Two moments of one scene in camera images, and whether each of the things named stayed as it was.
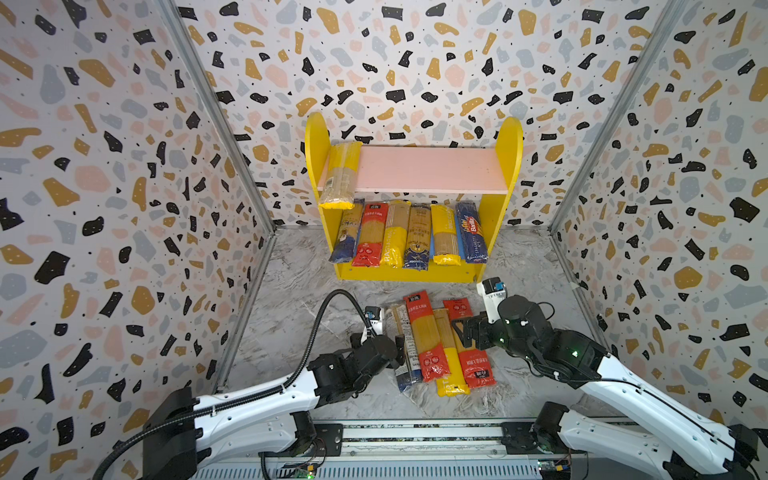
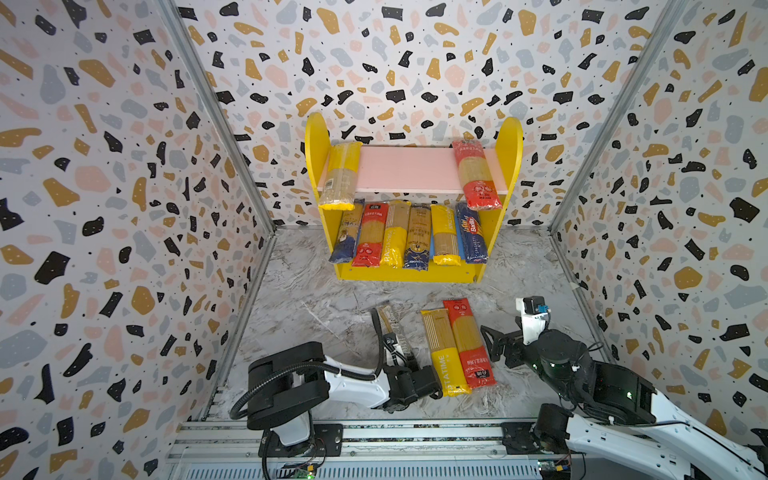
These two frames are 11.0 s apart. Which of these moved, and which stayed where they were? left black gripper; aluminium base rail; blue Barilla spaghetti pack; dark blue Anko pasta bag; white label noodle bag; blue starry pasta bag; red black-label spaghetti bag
Moved: left black gripper; white label noodle bag
Stayed: blue Barilla spaghetti pack; dark blue Anko pasta bag; aluminium base rail; blue starry pasta bag; red black-label spaghetti bag
